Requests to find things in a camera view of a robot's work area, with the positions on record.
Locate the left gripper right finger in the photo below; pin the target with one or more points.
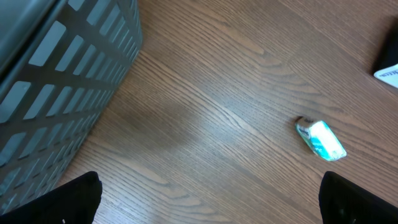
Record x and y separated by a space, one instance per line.
341 201

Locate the grey plastic mesh basket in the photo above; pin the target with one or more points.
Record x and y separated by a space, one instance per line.
61 63

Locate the white barcode scanner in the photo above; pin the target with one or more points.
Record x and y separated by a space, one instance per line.
385 66

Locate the teal white tissue pack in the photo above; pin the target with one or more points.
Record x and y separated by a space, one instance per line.
320 138

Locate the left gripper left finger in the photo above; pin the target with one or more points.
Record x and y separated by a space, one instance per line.
74 202

